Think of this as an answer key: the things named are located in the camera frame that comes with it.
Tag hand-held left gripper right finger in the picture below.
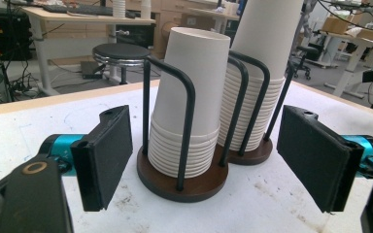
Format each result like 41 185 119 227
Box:
276 105 373 214

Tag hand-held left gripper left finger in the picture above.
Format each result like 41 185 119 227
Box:
39 105 134 213

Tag black wire wooden cup holder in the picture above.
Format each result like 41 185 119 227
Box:
136 50 296 204

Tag short stack white paper cups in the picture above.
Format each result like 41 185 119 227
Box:
148 26 231 180

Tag tall stack white paper cups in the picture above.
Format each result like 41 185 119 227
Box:
217 0 305 152

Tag flat black box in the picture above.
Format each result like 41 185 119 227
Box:
80 60 104 80

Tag round black stool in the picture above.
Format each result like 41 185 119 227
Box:
91 43 152 85

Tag black office chair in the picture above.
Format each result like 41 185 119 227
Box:
291 45 321 81

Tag cardboard box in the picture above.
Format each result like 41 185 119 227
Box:
322 16 355 35

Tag white-legged wooden desk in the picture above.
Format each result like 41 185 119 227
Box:
319 28 373 99

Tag light wooden desk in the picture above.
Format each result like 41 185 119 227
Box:
20 6 156 97

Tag small stack of white cups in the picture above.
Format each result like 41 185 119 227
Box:
112 0 127 19

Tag black keyboard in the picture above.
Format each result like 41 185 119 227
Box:
42 3 137 19

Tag black equipment case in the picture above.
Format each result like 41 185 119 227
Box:
0 6 33 61

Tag bundle of black cables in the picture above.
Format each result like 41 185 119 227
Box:
9 72 48 99

